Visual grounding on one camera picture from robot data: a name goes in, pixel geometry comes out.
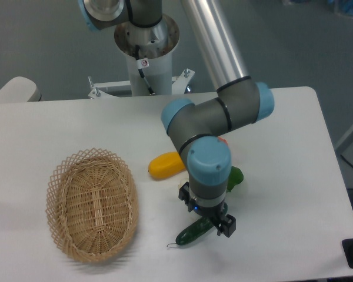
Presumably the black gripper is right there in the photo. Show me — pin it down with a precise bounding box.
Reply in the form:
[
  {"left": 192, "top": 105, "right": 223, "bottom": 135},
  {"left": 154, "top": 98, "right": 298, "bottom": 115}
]
[{"left": 178, "top": 182, "right": 236, "bottom": 237}]

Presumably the green cucumber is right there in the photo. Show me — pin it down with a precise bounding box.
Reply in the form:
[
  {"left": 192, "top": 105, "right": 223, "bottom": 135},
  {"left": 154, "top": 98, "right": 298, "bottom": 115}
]
[{"left": 166, "top": 217, "right": 215, "bottom": 247}]

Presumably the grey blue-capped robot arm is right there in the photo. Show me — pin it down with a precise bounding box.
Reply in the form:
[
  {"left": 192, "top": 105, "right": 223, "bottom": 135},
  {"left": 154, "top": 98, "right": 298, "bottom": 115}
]
[{"left": 78, "top": 1, "right": 274, "bottom": 237}]

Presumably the green bok choy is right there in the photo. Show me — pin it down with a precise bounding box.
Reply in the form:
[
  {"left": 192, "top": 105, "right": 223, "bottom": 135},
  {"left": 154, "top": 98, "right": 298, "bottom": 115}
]
[{"left": 178, "top": 166, "right": 244, "bottom": 193}]

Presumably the yellow mango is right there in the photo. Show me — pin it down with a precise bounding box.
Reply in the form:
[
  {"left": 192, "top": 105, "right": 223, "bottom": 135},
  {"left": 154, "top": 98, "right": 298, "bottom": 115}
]
[{"left": 148, "top": 152, "right": 185, "bottom": 179}]

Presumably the orange fruit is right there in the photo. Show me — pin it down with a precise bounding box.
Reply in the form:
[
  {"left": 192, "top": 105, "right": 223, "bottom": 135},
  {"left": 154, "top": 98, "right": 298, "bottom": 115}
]
[{"left": 218, "top": 137, "right": 228, "bottom": 146}]

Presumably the woven wicker basket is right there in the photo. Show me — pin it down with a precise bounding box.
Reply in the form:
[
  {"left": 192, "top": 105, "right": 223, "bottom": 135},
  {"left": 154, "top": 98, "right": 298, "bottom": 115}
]
[{"left": 45, "top": 148, "right": 139, "bottom": 263}]

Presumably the white chair armrest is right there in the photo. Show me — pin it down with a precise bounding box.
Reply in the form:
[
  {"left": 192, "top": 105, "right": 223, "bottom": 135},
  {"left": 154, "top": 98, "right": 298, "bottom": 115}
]
[{"left": 0, "top": 76, "right": 42, "bottom": 104}]

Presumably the black pedestal cable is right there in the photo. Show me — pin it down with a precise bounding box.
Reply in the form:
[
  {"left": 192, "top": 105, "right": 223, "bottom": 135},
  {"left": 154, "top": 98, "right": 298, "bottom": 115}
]
[{"left": 134, "top": 44, "right": 156, "bottom": 96}]

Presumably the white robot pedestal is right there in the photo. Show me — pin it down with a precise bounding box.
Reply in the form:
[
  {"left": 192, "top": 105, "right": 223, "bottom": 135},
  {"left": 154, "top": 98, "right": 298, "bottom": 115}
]
[{"left": 88, "top": 14, "right": 195, "bottom": 99}]

